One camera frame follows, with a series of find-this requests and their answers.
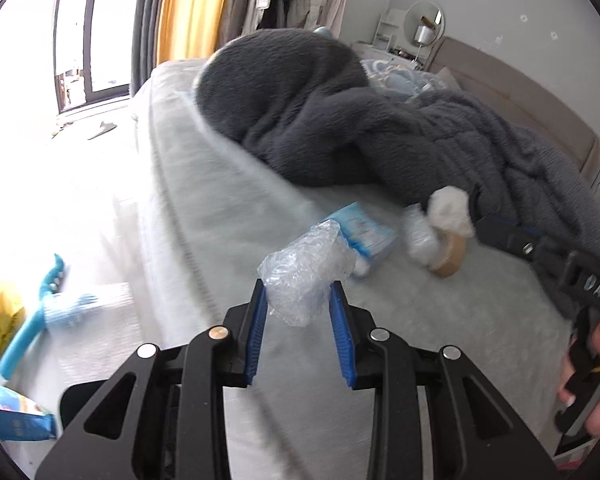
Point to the dark grey fleece blanket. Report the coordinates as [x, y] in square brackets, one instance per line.
[355, 135]

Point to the blue plush pillow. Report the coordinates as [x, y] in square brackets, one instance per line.
[322, 31]

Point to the beige pillow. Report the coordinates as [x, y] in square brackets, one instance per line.
[447, 77]

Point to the beige hanging garment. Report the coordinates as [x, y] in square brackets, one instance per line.
[240, 5]

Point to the white table lamp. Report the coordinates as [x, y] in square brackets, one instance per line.
[422, 34]

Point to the white dresser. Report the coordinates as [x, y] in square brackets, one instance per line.
[375, 50]

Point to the white quilted bed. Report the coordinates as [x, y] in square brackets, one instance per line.
[205, 185]

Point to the white desktop shelf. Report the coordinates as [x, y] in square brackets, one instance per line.
[387, 25]

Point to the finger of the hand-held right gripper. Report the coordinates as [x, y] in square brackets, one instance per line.
[476, 202]
[510, 240]

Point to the pale green slipper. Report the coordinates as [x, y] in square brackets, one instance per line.
[102, 131]

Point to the brown tape roll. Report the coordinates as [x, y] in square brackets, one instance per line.
[450, 257]

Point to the grey curtain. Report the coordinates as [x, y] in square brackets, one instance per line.
[147, 20]

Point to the blue patterned duvet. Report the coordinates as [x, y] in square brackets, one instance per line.
[395, 77]

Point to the blue tissue packet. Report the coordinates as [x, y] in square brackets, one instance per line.
[370, 235]

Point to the small white paper ball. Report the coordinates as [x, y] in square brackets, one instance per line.
[450, 210]

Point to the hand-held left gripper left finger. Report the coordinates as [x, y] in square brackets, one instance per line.
[252, 330]

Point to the clear plastic wrap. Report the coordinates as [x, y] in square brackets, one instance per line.
[420, 237]
[305, 265]

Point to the yellow curtain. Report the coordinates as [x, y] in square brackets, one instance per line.
[195, 10]

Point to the round white mirror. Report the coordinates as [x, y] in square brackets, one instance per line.
[415, 12]

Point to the black-framed glass sliding door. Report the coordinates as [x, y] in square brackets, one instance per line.
[87, 35]

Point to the beige headboard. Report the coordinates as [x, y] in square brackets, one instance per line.
[505, 90]

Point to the blue flat packet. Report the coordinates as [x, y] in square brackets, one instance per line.
[15, 425]

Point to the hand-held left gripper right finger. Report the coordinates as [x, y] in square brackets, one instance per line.
[341, 330]

